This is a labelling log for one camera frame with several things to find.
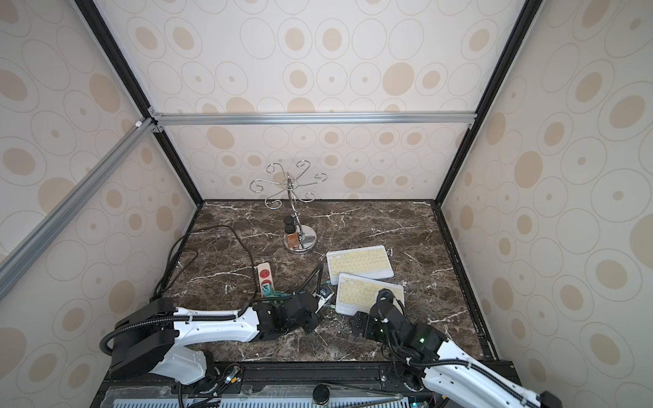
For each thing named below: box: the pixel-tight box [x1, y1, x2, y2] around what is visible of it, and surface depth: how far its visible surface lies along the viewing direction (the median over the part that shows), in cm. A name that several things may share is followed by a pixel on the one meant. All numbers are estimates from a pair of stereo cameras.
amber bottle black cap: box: [283, 215, 299, 250], surface depth 99 cm
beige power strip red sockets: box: [256, 261, 274, 299], surface depth 95 cm
